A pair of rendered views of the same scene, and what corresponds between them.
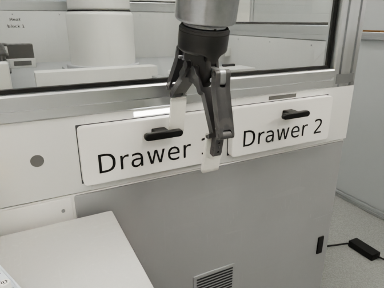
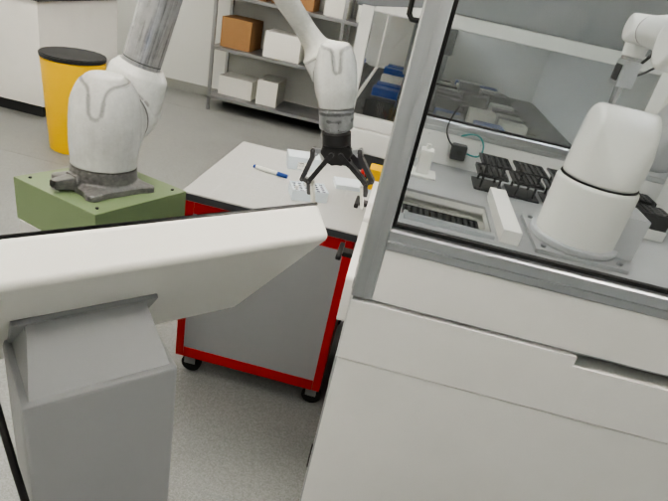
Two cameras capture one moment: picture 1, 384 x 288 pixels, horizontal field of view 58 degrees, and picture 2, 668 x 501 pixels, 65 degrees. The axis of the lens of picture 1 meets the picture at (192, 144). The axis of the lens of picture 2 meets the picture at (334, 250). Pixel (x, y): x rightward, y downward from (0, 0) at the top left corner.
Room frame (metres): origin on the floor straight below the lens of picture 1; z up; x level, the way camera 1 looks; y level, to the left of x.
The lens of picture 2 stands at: (1.26, -1.14, 1.45)
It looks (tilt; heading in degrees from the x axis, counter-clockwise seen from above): 28 degrees down; 120
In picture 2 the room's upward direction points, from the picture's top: 12 degrees clockwise
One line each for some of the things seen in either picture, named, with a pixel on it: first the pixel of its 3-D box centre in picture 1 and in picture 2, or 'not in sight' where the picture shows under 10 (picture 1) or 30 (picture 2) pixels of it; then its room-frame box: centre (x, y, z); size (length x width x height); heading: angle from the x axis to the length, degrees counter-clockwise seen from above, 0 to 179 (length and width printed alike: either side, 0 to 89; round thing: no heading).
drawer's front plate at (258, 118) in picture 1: (283, 124); (354, 266); (0.78, -0.21, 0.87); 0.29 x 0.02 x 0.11; 117
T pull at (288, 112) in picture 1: (292, 113); (345, 251); (0.75, -0.22, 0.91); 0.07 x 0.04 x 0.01; 117
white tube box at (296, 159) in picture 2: not in sight; (303, 160); (0.10, 0.45, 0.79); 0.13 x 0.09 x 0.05; 44
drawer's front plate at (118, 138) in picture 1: (156, 144); (368, 215); (0.64, 0.07, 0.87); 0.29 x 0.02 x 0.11; 117
